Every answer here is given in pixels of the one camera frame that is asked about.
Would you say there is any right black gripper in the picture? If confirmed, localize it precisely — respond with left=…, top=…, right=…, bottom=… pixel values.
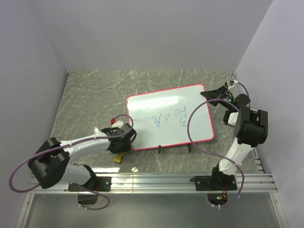
left=200, top=86, right=234, bottom=111

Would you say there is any yellow bone-shaped eraser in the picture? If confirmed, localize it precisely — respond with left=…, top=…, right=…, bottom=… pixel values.
left=113, top=152, right=125, bottom=164

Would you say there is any pink framed whiteboard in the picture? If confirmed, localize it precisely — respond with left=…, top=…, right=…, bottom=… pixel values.
left=126, top=84, right=215, bottom=151

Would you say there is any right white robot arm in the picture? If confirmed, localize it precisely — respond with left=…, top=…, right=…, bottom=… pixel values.
left=200, top=85, right=268, bottom=190

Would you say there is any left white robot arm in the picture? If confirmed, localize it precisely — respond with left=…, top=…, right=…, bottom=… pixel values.
left=28, top=123, right=137, bottom=191

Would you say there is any black whiteboard clip right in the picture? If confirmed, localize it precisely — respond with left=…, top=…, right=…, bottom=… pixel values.
left=187, top=143, right=192, bottom=152

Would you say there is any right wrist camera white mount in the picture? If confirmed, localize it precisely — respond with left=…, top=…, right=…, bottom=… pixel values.
left=224, top=80, right=238, bottom=90

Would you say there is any left wrist camera red cap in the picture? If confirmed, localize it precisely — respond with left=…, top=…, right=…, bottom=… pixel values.
left=111, top=118, right=124, bottom=128

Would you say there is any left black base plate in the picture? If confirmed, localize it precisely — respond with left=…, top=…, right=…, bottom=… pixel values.
left=68, top=176, right=112, bottom=192

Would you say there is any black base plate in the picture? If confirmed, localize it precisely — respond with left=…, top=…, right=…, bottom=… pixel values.
left=190, top=176, right=238, bottom=191
left=68, top=176, right=112, bottom=192

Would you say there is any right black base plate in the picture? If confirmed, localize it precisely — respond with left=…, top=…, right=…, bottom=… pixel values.
left=190, top=176, right=238, bottom=191

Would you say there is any aluminium mounting rail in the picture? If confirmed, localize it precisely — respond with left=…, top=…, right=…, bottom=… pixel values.
left=29, top=172, right=277, bottom=195

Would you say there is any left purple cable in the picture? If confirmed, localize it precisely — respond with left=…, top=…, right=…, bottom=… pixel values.
left=9, top=114, right=135, bottom=212

